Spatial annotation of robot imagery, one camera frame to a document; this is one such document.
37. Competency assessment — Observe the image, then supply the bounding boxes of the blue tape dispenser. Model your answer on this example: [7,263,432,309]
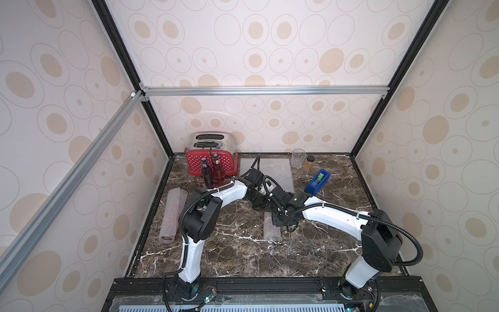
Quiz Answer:
[305,169,331,196]

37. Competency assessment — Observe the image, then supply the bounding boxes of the single bubble wrap sheet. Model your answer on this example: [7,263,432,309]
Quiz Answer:
[162,188,188,224]

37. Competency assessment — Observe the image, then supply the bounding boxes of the red drink bottle front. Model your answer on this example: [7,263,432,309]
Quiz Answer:
[159,218,178,244]

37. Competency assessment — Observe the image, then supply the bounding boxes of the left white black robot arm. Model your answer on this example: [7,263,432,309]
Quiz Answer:
[165,155,269,300]

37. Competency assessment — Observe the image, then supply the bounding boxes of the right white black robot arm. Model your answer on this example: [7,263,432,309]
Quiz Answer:
[263,175,424,300]

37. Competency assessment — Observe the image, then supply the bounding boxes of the red perforated plastic basket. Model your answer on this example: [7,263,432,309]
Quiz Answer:
[185,149,239,176]

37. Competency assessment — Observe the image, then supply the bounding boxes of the brown spice jar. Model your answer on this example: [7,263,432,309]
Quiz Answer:
[304,155,315,173]

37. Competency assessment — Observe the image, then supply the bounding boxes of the clear drinking glass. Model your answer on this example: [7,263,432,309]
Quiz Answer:
[291,149,307,169]

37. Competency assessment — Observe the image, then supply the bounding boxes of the silver toaster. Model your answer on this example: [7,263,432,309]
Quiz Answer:
[184,131,236,154]

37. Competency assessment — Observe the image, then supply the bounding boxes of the horizontal aluminium bar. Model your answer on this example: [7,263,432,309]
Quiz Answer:
[133,85,390,99]

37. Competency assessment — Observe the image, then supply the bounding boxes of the left diagonal aluminium bar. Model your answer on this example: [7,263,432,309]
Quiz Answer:
[1,90,144,291]

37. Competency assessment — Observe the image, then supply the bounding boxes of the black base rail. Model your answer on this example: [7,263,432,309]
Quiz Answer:
[102,276,437,311]

